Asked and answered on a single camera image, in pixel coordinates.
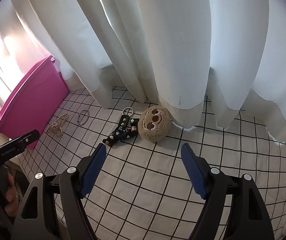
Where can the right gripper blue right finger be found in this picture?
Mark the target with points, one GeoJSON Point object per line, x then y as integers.
{"type": "Point", "coordinates": [196, 168]}

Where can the white curtain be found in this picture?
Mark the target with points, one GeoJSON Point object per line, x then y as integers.
{"type": "Point", "coordinates": [175, 52]}

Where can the person left hand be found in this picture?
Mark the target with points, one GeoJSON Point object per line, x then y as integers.
{"type": "Point", "coordinates": [11, 195]}

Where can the beige sloth plush charm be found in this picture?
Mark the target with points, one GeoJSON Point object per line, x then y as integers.
{"type": "Point", "coordinates": [154, 123]}

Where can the pink plastic tub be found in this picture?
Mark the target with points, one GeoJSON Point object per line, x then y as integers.
{"type": "Point", "coordinates": [34, 100]}

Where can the black floral bow keychain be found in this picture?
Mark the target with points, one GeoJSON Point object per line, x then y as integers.
{"type": "Point", "coordinates": [126, 129]}

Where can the gold pearl hair claw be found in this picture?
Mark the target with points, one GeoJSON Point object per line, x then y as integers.
{"type": "Point", "coordinates": [56, 127]}

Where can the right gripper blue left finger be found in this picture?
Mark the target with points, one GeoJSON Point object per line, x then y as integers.
{"type": "Point", "coordinates": [91, 169]}

